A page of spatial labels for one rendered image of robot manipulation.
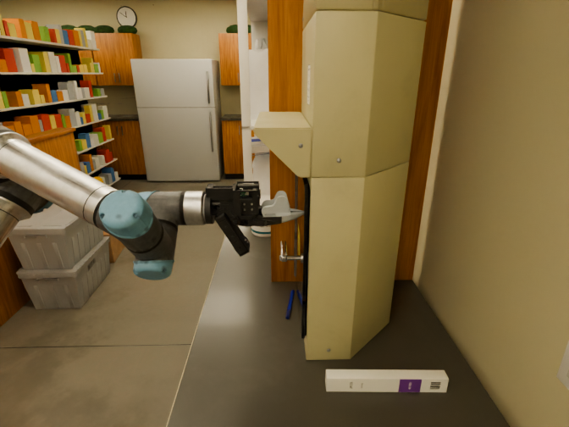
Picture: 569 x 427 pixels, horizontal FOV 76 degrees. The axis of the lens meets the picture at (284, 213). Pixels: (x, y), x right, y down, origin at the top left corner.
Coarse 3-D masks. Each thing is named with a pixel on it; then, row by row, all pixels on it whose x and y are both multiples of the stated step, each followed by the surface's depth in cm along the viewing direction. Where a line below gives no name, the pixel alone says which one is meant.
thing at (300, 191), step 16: (304, 192) 76; (304, 208) 77; (304, 224) 78; (304, 240) 80; (304, 256) 81; (304, 272) 83; (304, 288) 84; (304, 304) 86; (304, 320) 87; (304, 336) 89
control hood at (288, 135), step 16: (272, 112) 98; (288, 112) 98; (256, 128) 70; (272, 128) 70; (288, 128) 70; (304, 128) 71; (272, 144) 71; (288, 144) 71; (304, 144) 71; (288, 160) 72; (304, 160) 73; (304, 176) 74
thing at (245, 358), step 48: (240, 288) 121; (288, 288) 121; (240, 336) 99; (288, 336) 99; (384, 336) 99; (432, 336) 99; (192, 384) 84; (240, 384) 84; (288, 384) 84; (480, 384) 84
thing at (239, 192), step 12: (216, 192) 77; (228, 192) 77; (240, 192) 77; (252, 192) 76; (204, 204) 77; (216, 204) 79; (228, 204) 79; (240, 204) 77; (252, 204) 78; (228, 216) 79; (240, 216) 78; (252, 216) 78
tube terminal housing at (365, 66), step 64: (320, 64) 66; (384, 64) 69; (320, 128) 70; (384, 128) 75; (320, 192) 75; (384, 192) 82; (320, 256) 80; (384, 256) 91; (320, 320) 87; (384, 320) 102
